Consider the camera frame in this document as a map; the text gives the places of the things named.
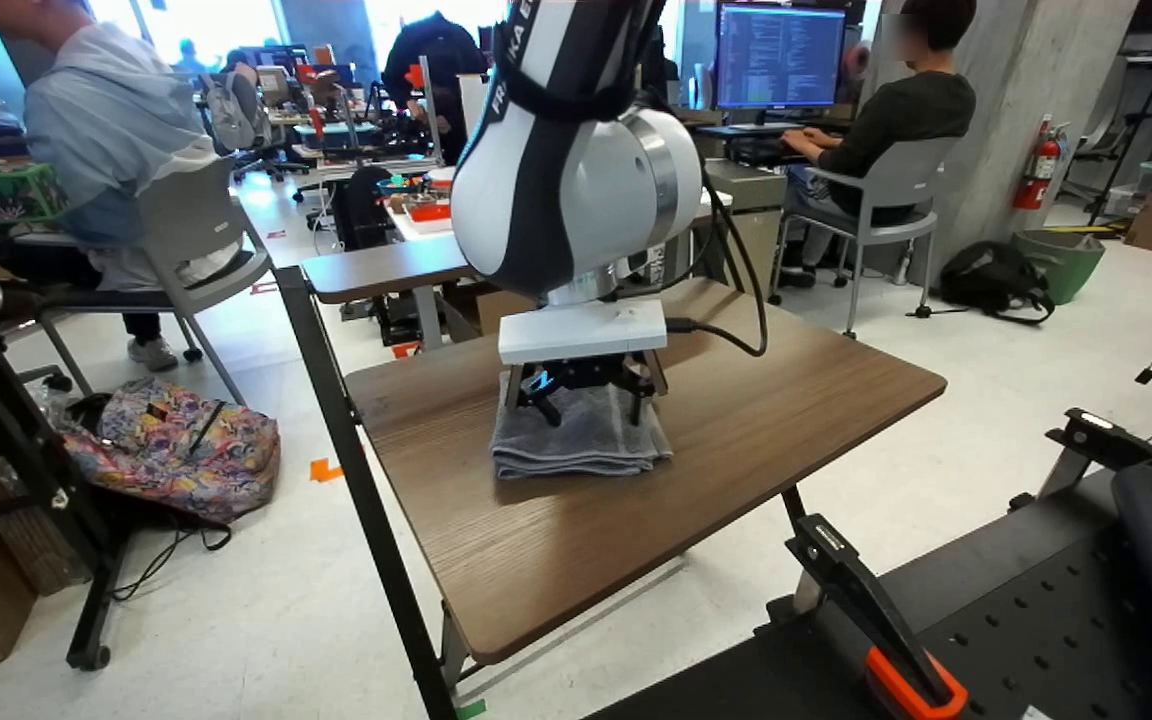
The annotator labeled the person in dark shirt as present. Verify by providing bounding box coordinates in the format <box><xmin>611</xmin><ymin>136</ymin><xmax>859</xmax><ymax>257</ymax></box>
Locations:
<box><xmin>774</xmin><ymin>0</ymin><xmax>978</xmax><ymax>291</ymax></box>

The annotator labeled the green bin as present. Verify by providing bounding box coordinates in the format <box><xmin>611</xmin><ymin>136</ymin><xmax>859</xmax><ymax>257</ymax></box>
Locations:
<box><xmin>1017</xmin><ymin>232</ymin><xmax>1104</xmax><ymax>303</ymax></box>

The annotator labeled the red fire extinguisher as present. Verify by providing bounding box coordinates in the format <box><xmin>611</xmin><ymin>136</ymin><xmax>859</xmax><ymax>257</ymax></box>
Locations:
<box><xmin>1011</xmin><ymin>115</ymin><xmax>1058</xmax><ymax>213</ymax></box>

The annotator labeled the black backpack on floor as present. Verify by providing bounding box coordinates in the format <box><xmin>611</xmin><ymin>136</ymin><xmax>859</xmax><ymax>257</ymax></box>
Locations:
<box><xmin>930</xmin><ymin>239</ymin><xmax>1056</xmax><ymax>328</ymax></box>

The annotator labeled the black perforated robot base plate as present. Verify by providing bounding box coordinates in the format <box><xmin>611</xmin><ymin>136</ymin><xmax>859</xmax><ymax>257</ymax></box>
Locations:
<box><xmin>593</xmin><ymin>472</ymin><xmax>1152</xmax><ymax>720</ymax></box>

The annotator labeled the person in light grey hoodie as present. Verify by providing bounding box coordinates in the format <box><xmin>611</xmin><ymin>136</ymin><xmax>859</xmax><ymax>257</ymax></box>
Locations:
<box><xmin>0</xmin><ymin>0</ymin><xmax>246</xmax><ymax>378</ymax></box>

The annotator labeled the black orange-handled clamp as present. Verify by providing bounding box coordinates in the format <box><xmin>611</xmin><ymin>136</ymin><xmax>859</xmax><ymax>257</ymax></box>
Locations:
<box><xmin>788</xmin><ymin>518</ymin><xmax>967</xmax><ymax>720</ymax></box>

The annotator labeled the wooden table with black frame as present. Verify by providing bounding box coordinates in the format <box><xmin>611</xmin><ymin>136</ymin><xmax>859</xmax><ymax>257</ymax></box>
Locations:
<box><xmin>276</xmin><ymin>239</ymin><xmax>942</xmax><ymax>720</ymax></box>

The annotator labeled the grey chair at desk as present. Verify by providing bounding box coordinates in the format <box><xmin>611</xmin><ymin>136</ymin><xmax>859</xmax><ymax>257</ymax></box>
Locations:
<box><xmin>788</xmin><ymin>136</ymin><xmax>954</xmax><ymax>303</ymax></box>

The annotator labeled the colourful floral backpack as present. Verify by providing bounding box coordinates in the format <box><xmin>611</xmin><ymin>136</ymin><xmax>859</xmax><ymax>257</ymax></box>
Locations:
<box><xmin>56</xmin><ymin>381</ymin><xmax>280</xmax><ymax>526</ymax></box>

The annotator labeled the grey plastic chair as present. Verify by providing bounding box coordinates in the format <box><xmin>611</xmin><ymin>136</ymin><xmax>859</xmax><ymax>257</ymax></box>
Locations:
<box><xmin>41</xmin><ymin>160</ymin><xmax>273</xmax><ymax>400</ymax></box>

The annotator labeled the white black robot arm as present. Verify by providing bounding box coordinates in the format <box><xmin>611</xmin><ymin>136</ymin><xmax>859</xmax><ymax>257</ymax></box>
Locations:
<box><xmin>451</xmin><ymin>0</ymin><xmax>702</xmax><ymax>426</ymax></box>

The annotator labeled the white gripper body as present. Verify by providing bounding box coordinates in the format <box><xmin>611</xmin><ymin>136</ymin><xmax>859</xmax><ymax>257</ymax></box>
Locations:
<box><xmin>497</xmin><ymin>274</ymin><xmax>668</xmax><ymax>369</ymax></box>

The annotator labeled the computer monitor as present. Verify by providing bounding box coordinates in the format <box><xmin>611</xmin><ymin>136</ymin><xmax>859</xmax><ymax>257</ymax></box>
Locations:
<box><xmin>716</xmin><ymin>5</ymin><xmax>843</xmax><ymax>111</ymax></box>

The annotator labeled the grey cloth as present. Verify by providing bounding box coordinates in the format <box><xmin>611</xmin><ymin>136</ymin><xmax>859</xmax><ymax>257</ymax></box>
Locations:
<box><xmin>488</xmin><ymin>371</ymin><xmax>671</xmax><ymax>481</ymax></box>

